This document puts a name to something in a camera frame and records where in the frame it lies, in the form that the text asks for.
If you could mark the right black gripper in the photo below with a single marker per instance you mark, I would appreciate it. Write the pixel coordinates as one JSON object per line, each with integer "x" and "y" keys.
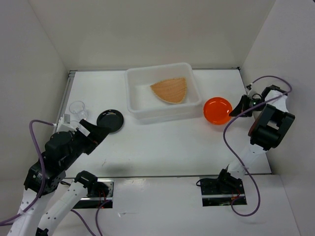
{"x": 241, "y": 107}

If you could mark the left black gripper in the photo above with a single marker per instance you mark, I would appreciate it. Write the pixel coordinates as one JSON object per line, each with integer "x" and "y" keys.
{"x": 98, "y": 134}

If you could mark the black round bowl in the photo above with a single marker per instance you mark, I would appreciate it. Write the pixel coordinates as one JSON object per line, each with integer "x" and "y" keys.
{"x": 111, "y": 119}

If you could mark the clear plastic cup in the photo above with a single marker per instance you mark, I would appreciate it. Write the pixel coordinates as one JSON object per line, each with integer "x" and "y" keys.
{"x": 78, "y": 108}

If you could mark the orange plastic plate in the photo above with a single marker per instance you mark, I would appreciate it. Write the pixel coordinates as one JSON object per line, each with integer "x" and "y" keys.
{"x": 216, "y": 110}

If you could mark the woven bamboo basket tray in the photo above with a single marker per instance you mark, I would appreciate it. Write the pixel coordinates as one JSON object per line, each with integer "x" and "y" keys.
{"x": 172, "y": 90}

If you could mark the clear plastic bin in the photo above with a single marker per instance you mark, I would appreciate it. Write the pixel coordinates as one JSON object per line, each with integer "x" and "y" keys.
{"x": 147, "y": 107}

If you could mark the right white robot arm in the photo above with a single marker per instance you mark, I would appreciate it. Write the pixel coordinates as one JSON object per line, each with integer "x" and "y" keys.
{"x": 267, "y": 132}

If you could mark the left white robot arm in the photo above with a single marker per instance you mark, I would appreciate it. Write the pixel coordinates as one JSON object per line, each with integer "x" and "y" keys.
{"x": 43, "y": 178}

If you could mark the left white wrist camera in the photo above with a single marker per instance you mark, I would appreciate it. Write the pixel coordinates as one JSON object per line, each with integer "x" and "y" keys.
{"x": 63, "y": 124}

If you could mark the aluminium frame rail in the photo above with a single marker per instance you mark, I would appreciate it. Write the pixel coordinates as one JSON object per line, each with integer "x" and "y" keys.
{"x": 66, "y": 93}

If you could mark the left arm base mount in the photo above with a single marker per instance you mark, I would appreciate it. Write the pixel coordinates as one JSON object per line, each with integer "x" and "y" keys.
{"x": 102, "y": 197}

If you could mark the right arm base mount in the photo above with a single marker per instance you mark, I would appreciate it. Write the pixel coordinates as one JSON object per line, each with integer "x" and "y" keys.
{"x": 215, "y": 193}

